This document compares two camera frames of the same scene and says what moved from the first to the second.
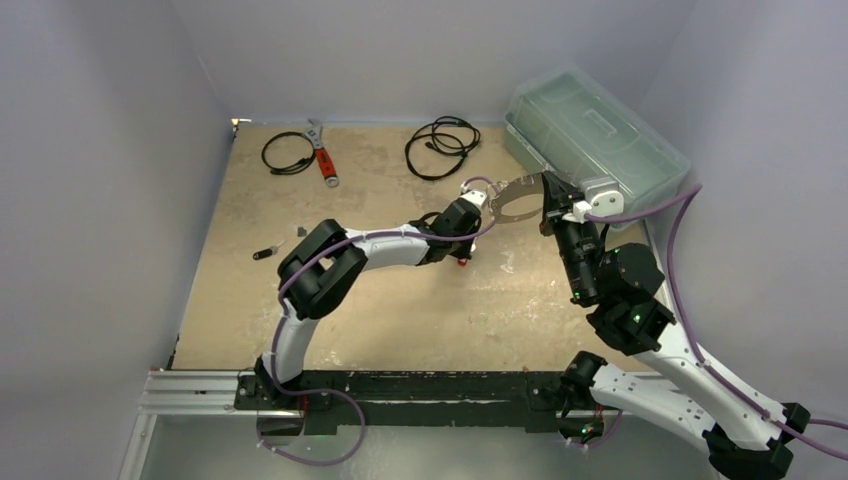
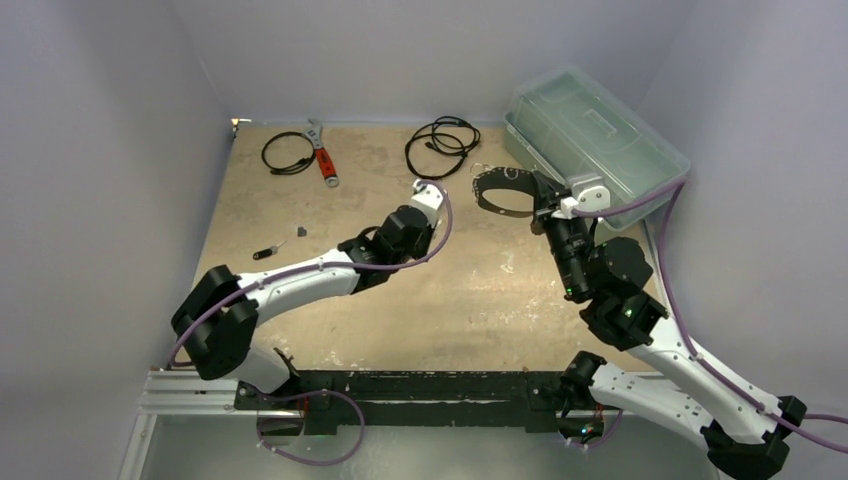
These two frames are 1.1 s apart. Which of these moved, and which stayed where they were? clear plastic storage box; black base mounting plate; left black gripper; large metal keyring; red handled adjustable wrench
Moved: large metal keyring; left black gripper
Stayed: red handled adjustable wrench; black base mounting plate; clear plastic storage box
